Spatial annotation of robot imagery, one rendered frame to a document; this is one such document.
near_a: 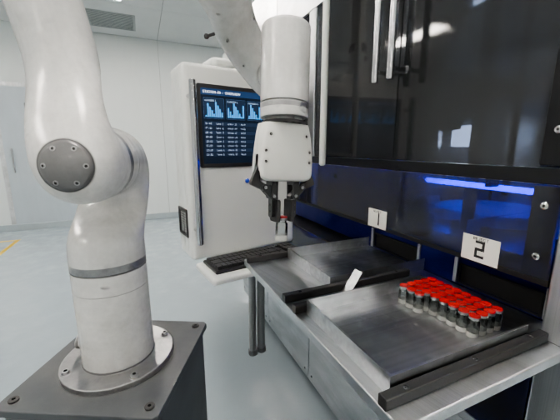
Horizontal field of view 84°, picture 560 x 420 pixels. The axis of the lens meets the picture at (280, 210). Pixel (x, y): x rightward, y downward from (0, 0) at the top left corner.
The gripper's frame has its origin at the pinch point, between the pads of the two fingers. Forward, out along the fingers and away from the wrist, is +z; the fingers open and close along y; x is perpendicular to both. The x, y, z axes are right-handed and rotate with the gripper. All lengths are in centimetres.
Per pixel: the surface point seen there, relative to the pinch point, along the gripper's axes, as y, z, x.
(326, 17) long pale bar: -37, -61, -46
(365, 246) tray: -54, 20, -40
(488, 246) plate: -46.5, 8.4, 8.9
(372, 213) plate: -47, 6, -29
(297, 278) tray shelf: -17.3, 23.0, -25.4
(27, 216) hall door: 175, 63, -538
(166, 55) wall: -27, -201, -516
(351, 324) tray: -16.6, 24.7, 0.3
